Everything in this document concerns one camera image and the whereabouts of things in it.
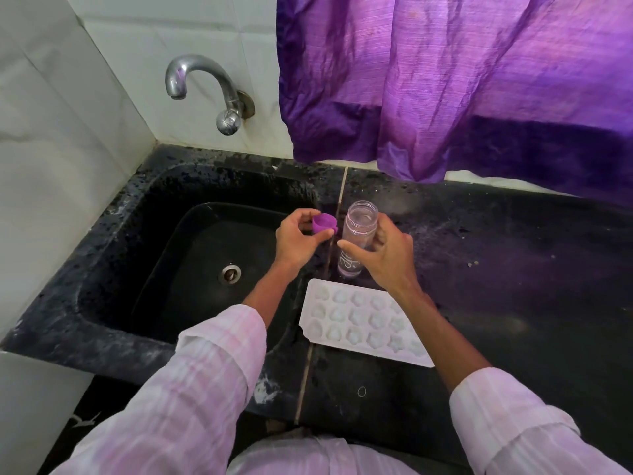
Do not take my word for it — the chrome wall faucet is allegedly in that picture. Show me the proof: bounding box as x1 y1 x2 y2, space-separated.
165 54 256 136

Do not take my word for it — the clear plastic bottle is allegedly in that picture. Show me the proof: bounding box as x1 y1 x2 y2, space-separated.
337 200 379 279

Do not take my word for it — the purple curtain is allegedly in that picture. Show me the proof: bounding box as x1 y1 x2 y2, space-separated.
276 0 633 208

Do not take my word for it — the person's right hand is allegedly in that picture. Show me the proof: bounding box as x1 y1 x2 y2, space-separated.
337 212 422 299

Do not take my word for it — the person's left hand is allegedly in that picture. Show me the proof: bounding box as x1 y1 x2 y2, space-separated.
274 208 336 274

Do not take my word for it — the white ice cube tray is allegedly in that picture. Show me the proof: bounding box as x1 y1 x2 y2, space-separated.
299 278 435 369

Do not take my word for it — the purple bottle cap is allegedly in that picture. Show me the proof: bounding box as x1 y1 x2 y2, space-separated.
312 213 339 236

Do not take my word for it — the person's right forearm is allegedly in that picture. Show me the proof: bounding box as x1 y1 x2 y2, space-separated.
393 286 493 394

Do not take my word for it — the black stone sink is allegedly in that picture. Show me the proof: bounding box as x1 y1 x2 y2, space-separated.
74 160 322 357

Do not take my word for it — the person's left forearm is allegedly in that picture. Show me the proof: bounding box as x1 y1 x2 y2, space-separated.
242 262 302 333

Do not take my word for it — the pink checked shirt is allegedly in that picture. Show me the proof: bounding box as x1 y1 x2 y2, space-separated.
49 304 632 475

